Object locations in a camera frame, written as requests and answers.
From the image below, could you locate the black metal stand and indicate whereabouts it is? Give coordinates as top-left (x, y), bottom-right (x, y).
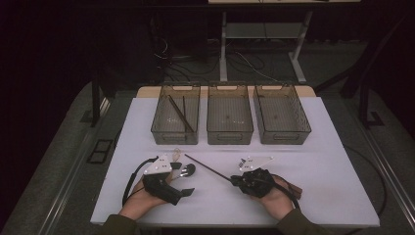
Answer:
top-left (79, 70), bottom-right (103, 128)
top-left (357, 82), bottom-right (386, 130)

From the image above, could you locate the black tripod stand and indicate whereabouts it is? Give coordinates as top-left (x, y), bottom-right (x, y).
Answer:
top-left (313, 13), bottom-right (413, 100)

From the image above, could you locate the white metal frame desk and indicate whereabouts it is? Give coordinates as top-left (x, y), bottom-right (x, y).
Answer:
top-left (207, 0), bottom-right (362, 85)

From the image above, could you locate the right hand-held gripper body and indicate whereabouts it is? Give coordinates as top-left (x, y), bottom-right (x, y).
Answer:
top-left (237, 155), bottom-right (277, 199)

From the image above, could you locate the person's left hand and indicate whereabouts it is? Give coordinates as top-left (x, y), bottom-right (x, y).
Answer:
top-left (118, 181), bottom-right (168, 221)

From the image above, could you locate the person's right hand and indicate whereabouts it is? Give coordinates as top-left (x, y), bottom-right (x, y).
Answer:
top-left (258, 182), bottom-right (295, 220)

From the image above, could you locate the brown chopstick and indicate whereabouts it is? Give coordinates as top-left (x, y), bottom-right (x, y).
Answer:
top-left (167, 94), bottom-right (196, 133)

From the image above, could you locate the white cable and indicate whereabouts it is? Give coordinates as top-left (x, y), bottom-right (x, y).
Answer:
top-left (234, 51), bottom-right (279, 82)

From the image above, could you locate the metal floor rail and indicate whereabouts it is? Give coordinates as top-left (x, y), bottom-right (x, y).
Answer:
top-left (42, 96), bottom-right (112, 235)
top-left (358, 123), bottom-right (415, 226)

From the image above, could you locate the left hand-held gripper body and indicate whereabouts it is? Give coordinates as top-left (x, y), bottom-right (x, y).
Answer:
top-left (141, 154), bottom-right (184, 207)

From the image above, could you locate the tangle of black cables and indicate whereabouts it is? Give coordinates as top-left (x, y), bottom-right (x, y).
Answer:
top-left (151, 35), bottom-right (282, 84)

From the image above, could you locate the thin black cable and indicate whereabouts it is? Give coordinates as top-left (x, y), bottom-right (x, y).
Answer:
top-left (344, 145), bottom-right (389, 233)

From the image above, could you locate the light wooden spoon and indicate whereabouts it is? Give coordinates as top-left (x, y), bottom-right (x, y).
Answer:
top-left (171, 147), bottom-right (183, 164)

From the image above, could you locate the white board mat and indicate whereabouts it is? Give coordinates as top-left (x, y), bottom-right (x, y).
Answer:
top-left (90, 96), bottom-right (381, 228)

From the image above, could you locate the metal spoon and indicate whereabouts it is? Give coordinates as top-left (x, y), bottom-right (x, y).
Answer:
top-left (172, 163), bottom-right (197, 182)

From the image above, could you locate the black floor outlet frame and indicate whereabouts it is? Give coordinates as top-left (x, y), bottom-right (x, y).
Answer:
top-left (86, 139), bottom-right (115, 165)

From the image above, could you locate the clear brown plastic bin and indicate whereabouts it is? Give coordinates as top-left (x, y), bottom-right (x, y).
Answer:
top-left (253, 82), bottom-right (312, 146)
top-left (150, 82), bottom-right (202, 146)
top-left (207, 81), bottom-right (254, 146)

